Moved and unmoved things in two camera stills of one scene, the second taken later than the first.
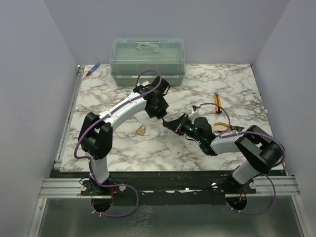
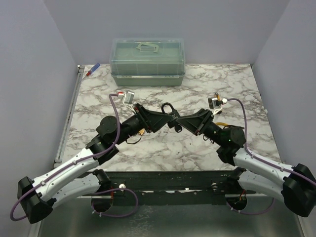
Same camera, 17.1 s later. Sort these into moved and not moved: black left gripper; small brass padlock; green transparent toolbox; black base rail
Moved: black left gripper
Not moved: green transparent toolbox; small brass padlock; black base rail
